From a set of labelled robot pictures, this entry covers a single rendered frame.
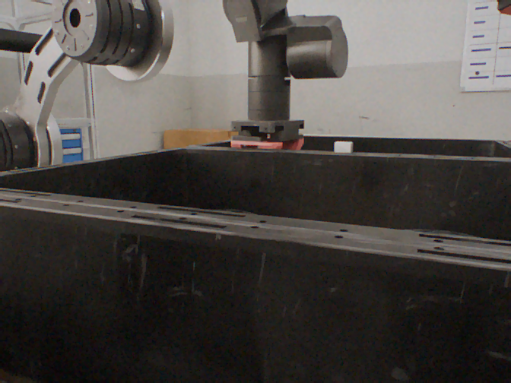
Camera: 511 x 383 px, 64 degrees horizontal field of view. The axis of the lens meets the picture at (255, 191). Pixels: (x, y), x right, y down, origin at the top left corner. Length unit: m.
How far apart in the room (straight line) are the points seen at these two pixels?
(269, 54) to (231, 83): 3.56
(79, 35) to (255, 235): 0.70
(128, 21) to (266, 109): 0.36
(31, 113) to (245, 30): 0.77
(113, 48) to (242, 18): 0.34
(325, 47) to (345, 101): 3.05
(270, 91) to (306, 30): 0.09
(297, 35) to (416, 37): 2.94
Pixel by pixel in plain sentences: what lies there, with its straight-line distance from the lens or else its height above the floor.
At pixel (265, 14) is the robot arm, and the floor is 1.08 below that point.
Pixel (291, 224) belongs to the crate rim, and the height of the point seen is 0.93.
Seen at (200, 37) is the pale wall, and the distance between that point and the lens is 4.38.
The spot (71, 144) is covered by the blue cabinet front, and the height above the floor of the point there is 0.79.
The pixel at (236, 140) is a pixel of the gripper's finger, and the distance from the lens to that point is 0.54.
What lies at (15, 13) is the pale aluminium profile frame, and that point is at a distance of 3.14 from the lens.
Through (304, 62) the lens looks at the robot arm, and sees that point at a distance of 0.52.
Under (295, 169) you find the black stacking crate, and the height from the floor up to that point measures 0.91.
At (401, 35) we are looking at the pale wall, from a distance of 3.47.
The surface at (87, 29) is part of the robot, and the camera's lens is 0.80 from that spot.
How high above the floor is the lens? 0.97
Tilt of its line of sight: 11 degrees down
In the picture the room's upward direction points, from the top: straight up
